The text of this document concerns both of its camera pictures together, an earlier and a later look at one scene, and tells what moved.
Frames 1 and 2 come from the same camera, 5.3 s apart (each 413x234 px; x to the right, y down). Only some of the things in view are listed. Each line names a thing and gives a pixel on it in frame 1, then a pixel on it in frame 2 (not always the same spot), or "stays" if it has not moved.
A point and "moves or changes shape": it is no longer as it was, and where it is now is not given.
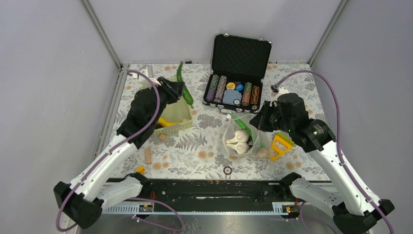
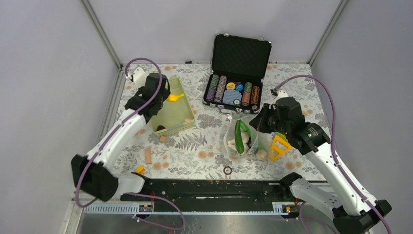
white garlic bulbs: (239, 142) stays
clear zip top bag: (240, 138) stays
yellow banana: (164, 123) moves or changes shape
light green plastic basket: (176, 110) stays
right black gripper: (259, 121) stays
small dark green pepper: (187, 97) to (238, 137)
